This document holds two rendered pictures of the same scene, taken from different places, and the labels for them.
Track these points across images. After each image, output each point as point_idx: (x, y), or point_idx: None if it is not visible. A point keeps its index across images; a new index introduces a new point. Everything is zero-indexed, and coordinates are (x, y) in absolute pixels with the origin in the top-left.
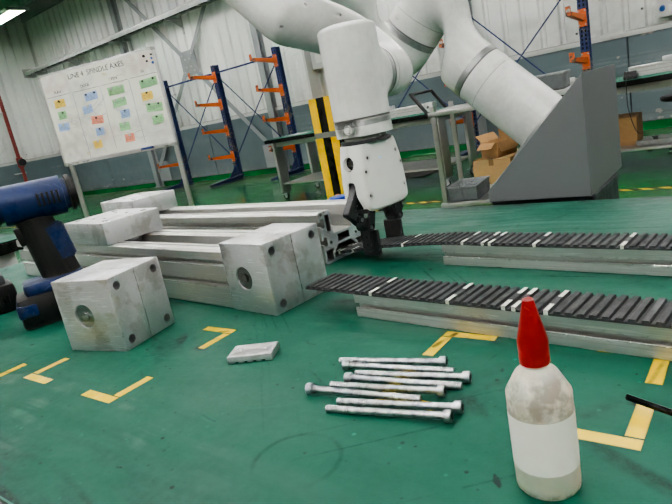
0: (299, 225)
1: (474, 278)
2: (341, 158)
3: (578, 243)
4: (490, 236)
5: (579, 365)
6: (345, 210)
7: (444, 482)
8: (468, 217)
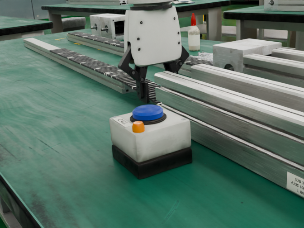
0: (224, 45)
1: None
2: (177, 15)
3: (103, 63)
4: (115, 72)
5: None
6: (186, 51)
7: (211, 50)
8: (35, 132)
